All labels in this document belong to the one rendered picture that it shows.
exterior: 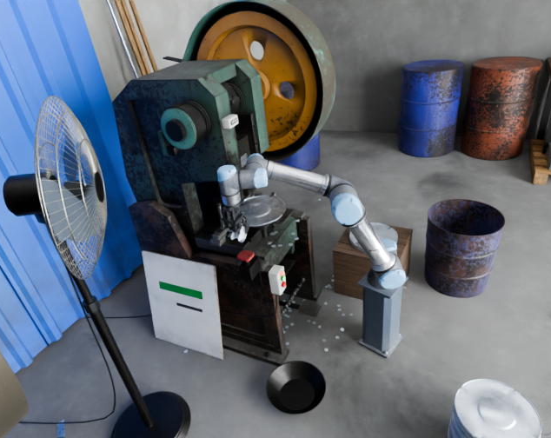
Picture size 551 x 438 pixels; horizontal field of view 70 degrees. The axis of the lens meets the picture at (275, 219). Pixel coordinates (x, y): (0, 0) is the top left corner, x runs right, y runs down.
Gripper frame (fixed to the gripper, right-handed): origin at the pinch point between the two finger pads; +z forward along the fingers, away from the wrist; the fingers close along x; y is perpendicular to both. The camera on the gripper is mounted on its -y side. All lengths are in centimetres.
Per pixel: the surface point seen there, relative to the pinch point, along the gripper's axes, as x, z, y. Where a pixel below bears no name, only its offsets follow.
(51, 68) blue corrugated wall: -135, -67, -36
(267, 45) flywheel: -13, -68, -69
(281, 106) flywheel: -9, -38, -69
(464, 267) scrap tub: 91, 59, -86
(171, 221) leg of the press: -47.9, 4.0, -8.1
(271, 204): -6.0, 5.8, -40.0
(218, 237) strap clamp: -21.1, 10.0, -9.6
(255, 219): -7.6, 6.4, -25.1
